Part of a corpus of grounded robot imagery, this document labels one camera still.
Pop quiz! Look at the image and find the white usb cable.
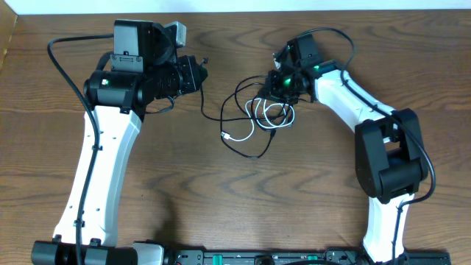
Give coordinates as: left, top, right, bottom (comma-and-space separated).
220, 96, 296, 142

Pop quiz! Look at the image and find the black usb cable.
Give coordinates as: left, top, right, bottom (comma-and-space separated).
198, 57, 295, 160

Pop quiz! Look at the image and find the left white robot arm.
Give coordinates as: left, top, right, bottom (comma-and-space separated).
31, 19, 208, 264

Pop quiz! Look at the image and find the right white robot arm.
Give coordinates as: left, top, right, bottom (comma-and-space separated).
259, 33, 436, 264

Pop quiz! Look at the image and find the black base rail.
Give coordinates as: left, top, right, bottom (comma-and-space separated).
164, 247, 452, 265

